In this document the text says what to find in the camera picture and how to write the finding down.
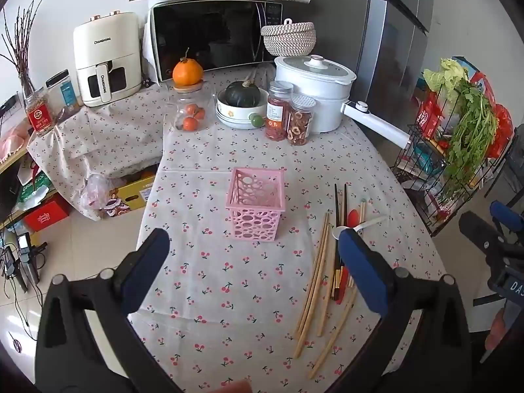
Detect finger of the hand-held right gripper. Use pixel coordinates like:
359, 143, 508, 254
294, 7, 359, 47
458, 212, 517, 260
490, 200, 524, 234

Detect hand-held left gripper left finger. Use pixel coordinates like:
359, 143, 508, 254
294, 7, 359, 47
35, 228, 193, 393

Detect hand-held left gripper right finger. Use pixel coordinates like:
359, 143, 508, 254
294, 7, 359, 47
327, 227, 473, 393

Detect plain wooden chopstick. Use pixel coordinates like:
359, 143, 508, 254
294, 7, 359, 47
295, 212, 329, 338
318, 223, 333, 337
294, 215, 330, 359
308, 289, 357, 379

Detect white plastic spoon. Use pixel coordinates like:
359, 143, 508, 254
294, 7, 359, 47
331, 216, 387, 241

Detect red plastic spoon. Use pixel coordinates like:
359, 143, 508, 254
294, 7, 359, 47
340, 209, 362, 295

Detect black chopstick with gold bands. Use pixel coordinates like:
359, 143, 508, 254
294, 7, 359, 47
332, 183, 340, 300
338, 183, 348, 304

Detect pink perforated utensil basket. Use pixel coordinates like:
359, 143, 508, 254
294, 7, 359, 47
225, 167, 286, 241

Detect person's right hand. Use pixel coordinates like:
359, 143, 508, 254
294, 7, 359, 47
485, 307, 512, 348

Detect yellow cardboard box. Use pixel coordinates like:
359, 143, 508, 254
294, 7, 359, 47
104, 172, 158, 217

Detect teal snack packet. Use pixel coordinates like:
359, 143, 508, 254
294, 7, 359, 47
413, 143, 445, 173

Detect green leafy herb bunch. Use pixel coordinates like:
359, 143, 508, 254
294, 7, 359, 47
440, 78, 500, 201

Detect clear plastic bag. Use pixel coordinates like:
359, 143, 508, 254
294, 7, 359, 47
79, 173, 113, 214

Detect cherry print tablecloth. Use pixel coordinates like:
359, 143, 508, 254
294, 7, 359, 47
27, 78, 173, 222
127, 65, 451, 393

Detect red box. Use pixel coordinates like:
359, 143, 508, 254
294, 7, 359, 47
24, 200, 70, 232

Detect black charger device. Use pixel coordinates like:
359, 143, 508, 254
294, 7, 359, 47
16, 232, 42, 285

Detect green box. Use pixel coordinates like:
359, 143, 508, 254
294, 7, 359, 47
16, 172, 52, 205

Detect napa cabbage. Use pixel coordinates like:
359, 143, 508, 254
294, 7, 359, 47
423, 58, 469, 103

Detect jar of dried fruit slices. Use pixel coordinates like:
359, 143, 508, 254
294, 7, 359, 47
287, 94, 318, 146

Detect jar of red chili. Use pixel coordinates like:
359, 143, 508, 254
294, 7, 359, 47
265, 81, 294, 141

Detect white electric cooking pot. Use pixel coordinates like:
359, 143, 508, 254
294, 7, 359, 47
274, 54, 411, 150

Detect glass jar with wooden lid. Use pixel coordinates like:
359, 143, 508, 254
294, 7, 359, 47
168, 82, 215, 132

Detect white ceramic bowl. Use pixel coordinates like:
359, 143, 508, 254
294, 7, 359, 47
215, 89, 269, 130

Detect pink cloth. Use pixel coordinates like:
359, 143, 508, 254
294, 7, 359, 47
0, 125, 31, 160

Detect glass jar with red label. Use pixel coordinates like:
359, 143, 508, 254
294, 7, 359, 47
24, 88, 56, 137

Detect clear jar with black lid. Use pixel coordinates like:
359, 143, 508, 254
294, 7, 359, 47
45, 69, 81, 121

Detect grey refrigerator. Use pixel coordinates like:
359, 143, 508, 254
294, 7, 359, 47
354, 0, 435, 144

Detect large orange with stem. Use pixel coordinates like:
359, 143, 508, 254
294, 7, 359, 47
172, 48, 204, 87

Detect dark green kabocha squash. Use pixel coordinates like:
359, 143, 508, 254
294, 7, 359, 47
225, 81, 262, 108

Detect white pot lid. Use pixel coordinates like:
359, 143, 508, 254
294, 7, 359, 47
275, 54, 356, 84

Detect cream air fryer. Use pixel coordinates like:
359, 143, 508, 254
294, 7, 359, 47
74, 11, 142, 108

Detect black microwave oven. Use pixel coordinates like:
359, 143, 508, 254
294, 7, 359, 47
149, 0, 285, 83

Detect bare dried branches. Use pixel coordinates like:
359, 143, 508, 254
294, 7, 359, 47
0, 0, 46, 91

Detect black wire rack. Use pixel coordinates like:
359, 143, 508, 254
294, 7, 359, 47
391, 61, 524, 238

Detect woven rope basket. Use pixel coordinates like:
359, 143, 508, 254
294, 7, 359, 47
261, 18, 317, 57

